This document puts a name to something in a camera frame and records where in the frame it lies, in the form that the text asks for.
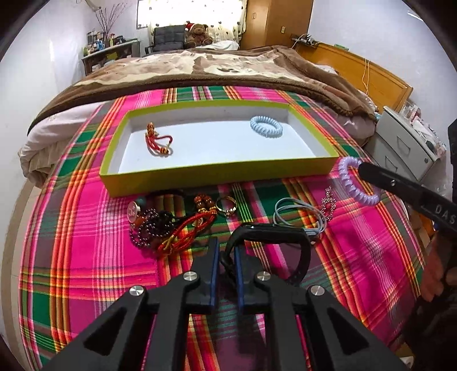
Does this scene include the row of desk bottles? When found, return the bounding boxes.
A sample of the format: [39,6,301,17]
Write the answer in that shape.
[86,30,125,49]

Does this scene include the person's right hand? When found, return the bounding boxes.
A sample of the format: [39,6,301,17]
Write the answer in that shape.
[423,228,451,305]

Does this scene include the wooden wardrobe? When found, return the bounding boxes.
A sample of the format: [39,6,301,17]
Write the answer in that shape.
[238,0,314,51]

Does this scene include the vase of dry branches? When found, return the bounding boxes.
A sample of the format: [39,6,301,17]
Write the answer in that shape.
[93,5,125,45]

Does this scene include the patterned curtain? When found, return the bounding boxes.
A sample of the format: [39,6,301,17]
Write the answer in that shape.
[137,0,248,45]

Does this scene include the gold ring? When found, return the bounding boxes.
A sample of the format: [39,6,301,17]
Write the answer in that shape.
[215,196,238,217]

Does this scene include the silver beaded bracelet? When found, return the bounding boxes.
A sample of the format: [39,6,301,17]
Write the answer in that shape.
[320,186,338,216]

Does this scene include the brown plush blanket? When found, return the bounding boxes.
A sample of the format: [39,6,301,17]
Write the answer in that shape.
[28,46,377,134]

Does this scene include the pink green plaid cloth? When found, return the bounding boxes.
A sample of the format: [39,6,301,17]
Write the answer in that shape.
[18,86,427,371]

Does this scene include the red cord bracelet gold charm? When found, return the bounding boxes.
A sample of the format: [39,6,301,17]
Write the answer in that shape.
[145,122,174,157]

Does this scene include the wooden headboard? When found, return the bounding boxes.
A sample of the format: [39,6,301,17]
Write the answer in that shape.
[294,42,414,113]

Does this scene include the red cord bracelet wooden beads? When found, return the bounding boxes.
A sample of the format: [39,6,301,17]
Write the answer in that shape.
[157,194,218,257]

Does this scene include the pile of small toiletries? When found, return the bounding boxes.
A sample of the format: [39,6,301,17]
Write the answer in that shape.
[402,102,447,152]

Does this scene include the green rimmed cardboard box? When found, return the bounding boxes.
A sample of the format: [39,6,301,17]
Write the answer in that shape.
[99,99,339,198]

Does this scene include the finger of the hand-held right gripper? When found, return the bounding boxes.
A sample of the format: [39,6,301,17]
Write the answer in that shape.
[358,162,435,219]

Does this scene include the grey cord bracelet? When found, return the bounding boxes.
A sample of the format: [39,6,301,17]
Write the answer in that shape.
[273,197,328,245]

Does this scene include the blue coil hair tie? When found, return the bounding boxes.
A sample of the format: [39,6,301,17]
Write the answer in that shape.
[249,115,282,135]

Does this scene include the dark bead bracelet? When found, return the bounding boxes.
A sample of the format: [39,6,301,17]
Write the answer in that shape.
[129,210,179,250]

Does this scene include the round silver pendant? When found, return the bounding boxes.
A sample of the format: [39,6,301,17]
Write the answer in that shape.
[127,201,144,223]

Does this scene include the purple coil hair tie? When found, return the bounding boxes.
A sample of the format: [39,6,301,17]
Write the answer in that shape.
[337,156,382,205]

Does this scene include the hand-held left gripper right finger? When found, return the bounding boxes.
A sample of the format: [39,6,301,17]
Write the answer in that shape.
[234,246,411,371]

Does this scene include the grey nightstand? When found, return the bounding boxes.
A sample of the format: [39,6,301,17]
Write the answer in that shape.
[365,106,447,182]

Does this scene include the cluttered desk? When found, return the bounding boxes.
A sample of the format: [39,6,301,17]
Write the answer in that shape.
[81,39,141,75]

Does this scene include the brown teddy bear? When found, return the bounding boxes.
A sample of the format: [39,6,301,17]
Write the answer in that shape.
[184,22,214,47]

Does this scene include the black fitness band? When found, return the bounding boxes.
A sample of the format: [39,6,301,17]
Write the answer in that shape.
[219,223,312,286]

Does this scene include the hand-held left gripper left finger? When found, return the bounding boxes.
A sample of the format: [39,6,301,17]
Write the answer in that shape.
[39,237,220,371]

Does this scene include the grey padded chair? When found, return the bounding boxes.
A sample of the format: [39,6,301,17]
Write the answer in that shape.
[147,26,186,54]

